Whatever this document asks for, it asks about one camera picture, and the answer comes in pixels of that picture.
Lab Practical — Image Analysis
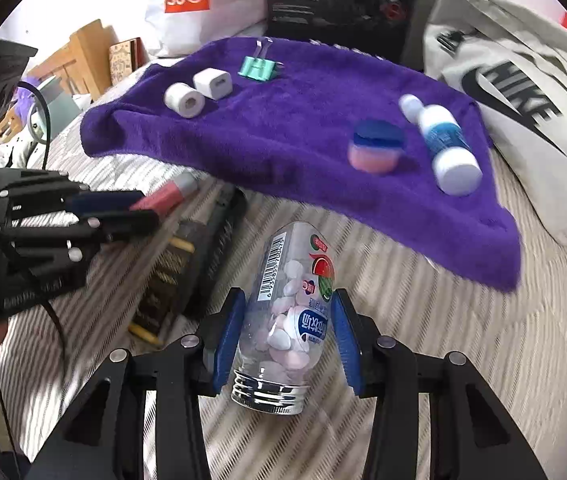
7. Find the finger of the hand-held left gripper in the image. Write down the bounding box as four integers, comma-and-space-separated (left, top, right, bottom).
7, 209, 160, 262
0, 174, 145, 214

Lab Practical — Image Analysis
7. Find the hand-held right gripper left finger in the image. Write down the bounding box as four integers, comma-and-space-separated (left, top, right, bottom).
23, 287, 249, 480

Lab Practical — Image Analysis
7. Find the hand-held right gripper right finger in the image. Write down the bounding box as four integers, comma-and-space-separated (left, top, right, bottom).
333, 287, 549, 480

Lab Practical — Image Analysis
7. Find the pink highlighter pen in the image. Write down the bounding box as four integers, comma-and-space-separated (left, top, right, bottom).
130, 172, 199, 213

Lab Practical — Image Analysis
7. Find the clear candy bottle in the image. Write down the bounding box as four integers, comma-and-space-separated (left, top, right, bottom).
230, 221, 335, 416

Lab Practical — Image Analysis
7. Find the white charger cube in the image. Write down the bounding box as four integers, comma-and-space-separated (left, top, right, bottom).
193, 69, 234, 100

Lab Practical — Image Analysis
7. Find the pink jar with blue lid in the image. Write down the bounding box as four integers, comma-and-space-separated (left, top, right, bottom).
347, 119, 407, 174

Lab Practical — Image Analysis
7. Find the mint binder clip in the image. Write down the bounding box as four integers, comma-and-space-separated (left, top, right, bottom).
239, 37, 285, 82

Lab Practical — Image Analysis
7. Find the white and blue bottle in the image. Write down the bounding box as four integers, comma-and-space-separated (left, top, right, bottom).
398, 94, 484, 197

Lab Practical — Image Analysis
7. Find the black gold-patterned tube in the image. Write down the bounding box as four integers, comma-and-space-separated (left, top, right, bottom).
128, 220, 224, 346

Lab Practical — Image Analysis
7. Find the plain black tube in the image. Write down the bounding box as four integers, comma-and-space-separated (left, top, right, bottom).
183, 185, 249, 318

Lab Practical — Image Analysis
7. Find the dalmatian plush toy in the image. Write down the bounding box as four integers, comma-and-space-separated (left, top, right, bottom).
0, 125, 44, 171

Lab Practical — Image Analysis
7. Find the striped bed sheet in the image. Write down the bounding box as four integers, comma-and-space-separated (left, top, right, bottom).
0, 67, 567, 480

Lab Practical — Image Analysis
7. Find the purple fabric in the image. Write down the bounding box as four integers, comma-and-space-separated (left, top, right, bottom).
17, 77, 40, 107

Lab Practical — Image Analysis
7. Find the patterned book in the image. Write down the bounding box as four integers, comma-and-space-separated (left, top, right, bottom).
108, 37, 145, 86

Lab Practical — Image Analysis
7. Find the purple towel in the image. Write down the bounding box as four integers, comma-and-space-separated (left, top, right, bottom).
80, 37, 523, 292

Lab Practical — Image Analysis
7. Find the white plastic shopping bag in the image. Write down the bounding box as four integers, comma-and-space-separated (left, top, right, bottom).
144, 0, 270, 58

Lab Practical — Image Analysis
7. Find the grey sling bag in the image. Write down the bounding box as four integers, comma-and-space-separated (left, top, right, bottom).
422, 0, 567, 248

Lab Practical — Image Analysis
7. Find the black headset box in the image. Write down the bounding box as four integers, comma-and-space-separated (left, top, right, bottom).
266, 0, 424, 63

